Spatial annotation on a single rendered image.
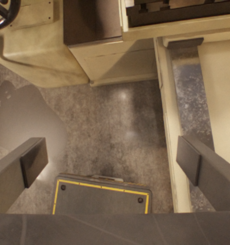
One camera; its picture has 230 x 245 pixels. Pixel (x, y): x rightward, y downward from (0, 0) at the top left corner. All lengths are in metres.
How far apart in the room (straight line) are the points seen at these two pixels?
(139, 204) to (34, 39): 1.31
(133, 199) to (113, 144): 0.53
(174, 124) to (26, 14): 1.19
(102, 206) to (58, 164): 0.63
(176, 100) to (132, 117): 0.76
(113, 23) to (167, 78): 0.51
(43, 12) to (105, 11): 0.42
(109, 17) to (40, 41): 0.47
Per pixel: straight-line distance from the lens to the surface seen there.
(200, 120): 0.86
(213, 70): 0.99
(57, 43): 1.25
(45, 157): 0.17
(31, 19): 1.42
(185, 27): 0.83
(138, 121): 1.55
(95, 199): 1.30
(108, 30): 1.18
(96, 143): 1.58
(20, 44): 1.39
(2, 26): 0.65
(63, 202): 1.38
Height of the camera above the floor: 1.53
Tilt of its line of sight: 78 degrees down
